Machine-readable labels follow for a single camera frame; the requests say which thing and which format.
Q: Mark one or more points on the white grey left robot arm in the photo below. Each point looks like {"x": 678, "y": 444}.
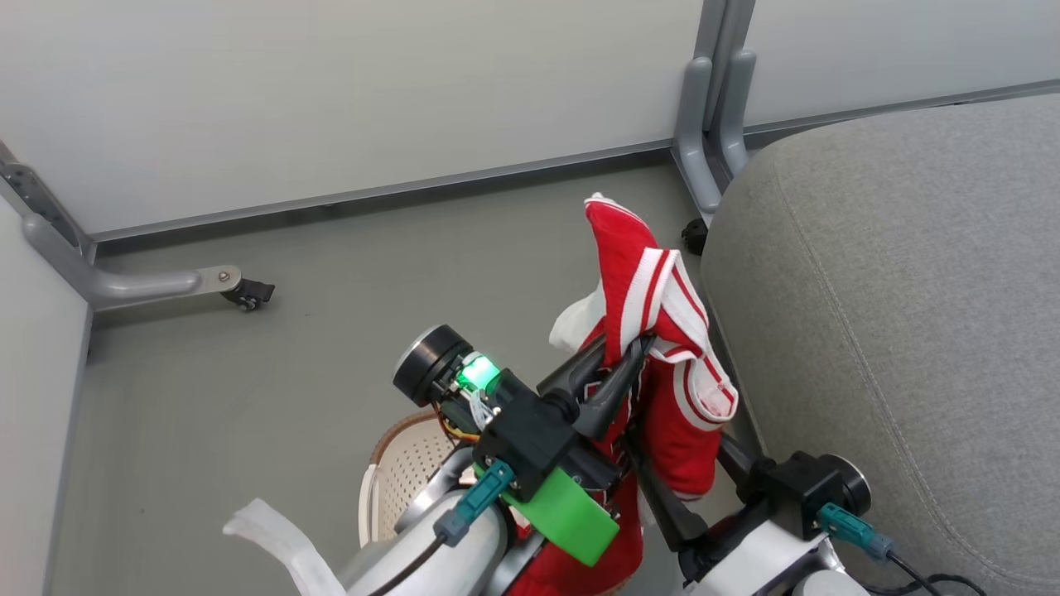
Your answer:
{"x": 464, "y": 555}

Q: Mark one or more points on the black right gripper white band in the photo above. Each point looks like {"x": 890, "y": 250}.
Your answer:
{"x": 787, "y": 505}

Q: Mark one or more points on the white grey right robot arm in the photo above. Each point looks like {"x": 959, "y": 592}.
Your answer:
{"x": 828, "y": 584}

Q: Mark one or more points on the small black caster wheel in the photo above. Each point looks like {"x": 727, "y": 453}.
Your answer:
{"x": 695, "y": 236}

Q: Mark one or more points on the beige plastic laundry basket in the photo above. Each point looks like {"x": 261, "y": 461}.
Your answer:
{"x": 410, "y": 472}

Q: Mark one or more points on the grey partition leg with foot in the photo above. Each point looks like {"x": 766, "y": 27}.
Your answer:
{"x": 116, "y": 281}

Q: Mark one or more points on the red white striped garment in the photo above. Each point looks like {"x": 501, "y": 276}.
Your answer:
{"x": 654, "y": 290}

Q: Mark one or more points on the grey fabric sofa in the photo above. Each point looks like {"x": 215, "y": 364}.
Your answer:
{"x": 894, "y": 331}

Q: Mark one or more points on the grey partition corner post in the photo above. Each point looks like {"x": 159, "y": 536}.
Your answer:
{"x": 712, "y": 124}

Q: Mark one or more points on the white fabric strip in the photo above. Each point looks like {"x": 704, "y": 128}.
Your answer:
{"x": 286, "y": 542}

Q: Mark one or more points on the bright green camera mount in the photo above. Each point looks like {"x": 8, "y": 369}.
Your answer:
{"x": 563, "y": 513}

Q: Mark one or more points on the black caster wheel with bracket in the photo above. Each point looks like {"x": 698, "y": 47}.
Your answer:
{"x": 248, "y": 292}

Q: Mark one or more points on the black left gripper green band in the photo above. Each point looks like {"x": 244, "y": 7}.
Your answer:
{"x": 530, "y": 430}

